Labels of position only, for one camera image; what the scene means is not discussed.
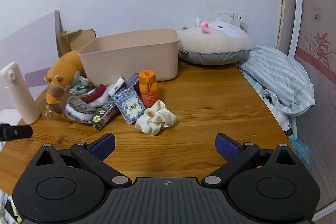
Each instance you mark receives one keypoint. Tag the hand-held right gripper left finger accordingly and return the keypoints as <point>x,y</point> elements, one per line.
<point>104,145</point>

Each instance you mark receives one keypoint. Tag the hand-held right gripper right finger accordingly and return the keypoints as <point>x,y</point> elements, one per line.
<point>225,146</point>

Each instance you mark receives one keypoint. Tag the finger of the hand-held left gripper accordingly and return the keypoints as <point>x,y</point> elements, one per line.
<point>15,132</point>

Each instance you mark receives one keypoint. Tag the dark box with yellow stars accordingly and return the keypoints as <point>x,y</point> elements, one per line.
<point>105,116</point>

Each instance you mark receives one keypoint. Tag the brown grey plush toy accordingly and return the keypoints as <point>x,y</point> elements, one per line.
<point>78,108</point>

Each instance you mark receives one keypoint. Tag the blue patterned box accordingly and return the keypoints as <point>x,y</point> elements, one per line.
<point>130,105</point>

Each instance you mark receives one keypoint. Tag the green scrunchie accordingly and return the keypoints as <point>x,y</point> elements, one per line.
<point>82,85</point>

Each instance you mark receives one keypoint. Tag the orange bottle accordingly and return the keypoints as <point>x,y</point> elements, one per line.
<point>147,87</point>

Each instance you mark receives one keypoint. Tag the beige plastic container bin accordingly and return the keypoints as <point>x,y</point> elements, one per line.
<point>126,58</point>

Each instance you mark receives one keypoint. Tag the white thermos bottle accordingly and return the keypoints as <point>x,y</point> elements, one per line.
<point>19,98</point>

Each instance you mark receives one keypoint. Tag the red white plush piece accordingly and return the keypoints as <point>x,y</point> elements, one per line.
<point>97,94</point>

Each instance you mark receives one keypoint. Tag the cream satin scrunchie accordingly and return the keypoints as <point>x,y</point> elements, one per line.
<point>155,119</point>

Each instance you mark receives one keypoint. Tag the white tube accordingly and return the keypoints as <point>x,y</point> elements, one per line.
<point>116,85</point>

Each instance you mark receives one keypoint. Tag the teal plastic bag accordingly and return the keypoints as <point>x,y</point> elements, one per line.
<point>300,151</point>

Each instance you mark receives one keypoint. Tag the printed cloth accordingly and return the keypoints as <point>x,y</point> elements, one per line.
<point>6,208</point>

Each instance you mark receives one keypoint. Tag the orange plush toy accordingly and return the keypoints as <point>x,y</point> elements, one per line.
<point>67,66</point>

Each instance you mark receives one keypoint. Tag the lilac board panel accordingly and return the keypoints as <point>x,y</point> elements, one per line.
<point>31,45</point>

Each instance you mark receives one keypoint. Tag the striped light blue cloth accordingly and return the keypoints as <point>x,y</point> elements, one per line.
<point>281,77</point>

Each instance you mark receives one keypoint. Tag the cream sheep plush cushion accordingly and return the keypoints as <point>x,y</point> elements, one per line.
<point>210,40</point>

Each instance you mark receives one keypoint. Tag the wooden cutout stand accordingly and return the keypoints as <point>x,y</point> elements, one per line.
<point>78,40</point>

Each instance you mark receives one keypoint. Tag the floral patterned wardrobe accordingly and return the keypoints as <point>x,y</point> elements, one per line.
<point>315,56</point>

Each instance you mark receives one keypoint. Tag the white wall socket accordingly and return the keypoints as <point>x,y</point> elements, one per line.
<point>232,18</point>

